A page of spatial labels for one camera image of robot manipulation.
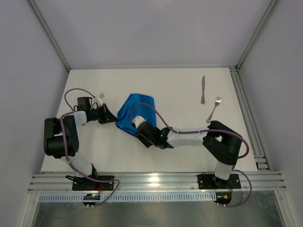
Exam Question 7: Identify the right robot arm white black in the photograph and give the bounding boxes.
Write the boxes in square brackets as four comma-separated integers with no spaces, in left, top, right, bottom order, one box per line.
[132,116,243,189]

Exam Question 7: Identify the aluminium front rail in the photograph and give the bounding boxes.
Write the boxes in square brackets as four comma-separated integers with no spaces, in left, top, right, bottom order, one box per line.
[28,171,287,193]

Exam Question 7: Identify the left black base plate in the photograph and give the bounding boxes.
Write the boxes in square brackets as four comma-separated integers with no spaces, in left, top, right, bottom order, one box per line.
[71,175,114,191]

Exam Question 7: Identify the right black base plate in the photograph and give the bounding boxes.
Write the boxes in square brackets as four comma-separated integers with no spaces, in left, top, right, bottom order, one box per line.
[197,173,241,190]

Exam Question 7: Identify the aluminium frame post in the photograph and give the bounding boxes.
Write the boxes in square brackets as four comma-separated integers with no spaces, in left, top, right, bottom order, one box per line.
[27,0,71,72]
[235,0,280,70]

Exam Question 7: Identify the right black connector box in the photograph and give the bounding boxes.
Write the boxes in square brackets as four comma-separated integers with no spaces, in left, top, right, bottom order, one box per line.
[214,194,232,207]

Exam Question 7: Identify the right aluminium frame post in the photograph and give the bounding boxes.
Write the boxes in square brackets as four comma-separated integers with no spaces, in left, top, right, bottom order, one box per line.
[235,0,280,70]

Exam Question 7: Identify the black connector box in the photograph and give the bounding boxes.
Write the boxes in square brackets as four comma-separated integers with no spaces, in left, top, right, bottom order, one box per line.
[214,194,232,207]
[82,193,100,207]

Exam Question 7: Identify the left black connector box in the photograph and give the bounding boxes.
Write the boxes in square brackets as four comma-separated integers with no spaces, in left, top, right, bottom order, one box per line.
[82,193,100,207]

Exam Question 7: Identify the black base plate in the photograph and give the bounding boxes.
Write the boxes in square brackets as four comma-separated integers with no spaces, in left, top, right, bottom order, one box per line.
[71,175,114,191]
[197,173,241,190]

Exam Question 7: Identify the slotted grey cable duct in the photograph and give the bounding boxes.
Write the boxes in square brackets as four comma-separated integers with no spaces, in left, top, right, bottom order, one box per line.
[38,192,216,202]

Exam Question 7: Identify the silver fork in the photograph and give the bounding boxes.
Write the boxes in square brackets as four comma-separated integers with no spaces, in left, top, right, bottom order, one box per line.
[206,96,223,123]

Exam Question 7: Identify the silver table knife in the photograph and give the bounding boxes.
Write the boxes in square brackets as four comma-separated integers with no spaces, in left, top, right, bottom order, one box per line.
[201,76,205,105]

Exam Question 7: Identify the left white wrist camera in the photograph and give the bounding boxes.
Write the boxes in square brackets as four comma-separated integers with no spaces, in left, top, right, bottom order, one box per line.
[92,93,105,108]

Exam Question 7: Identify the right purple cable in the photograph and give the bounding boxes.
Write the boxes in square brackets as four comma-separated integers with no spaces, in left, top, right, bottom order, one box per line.
[130,103,252,208]

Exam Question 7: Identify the right aluminium side rail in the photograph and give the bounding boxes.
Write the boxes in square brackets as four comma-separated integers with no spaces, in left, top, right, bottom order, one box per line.
[229,67,271,171]

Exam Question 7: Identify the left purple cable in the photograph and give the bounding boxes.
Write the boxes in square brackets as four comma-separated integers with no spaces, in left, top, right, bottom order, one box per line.
[60,87,121,209]

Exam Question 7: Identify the purple cable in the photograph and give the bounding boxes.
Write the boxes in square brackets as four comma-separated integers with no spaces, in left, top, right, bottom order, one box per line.
[60,87,121,209]
[130,103,252,208]

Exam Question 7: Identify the blue cloth napkin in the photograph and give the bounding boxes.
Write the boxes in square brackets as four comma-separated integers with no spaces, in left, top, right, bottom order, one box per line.
[116,93,157,136]

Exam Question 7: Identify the left aluminium frame post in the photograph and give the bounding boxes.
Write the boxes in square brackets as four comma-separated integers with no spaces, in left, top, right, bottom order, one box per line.
[27,0,71,72]

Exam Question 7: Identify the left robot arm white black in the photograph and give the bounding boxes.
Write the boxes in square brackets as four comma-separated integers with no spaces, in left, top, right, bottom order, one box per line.
[44,97,117,190]

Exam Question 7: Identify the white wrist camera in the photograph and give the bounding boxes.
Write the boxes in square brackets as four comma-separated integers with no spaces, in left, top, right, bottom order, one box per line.
[92,93,105,108]
[132,116,145,129]

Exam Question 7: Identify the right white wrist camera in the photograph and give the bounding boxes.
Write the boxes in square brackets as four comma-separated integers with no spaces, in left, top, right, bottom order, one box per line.
[132,116,145,129]

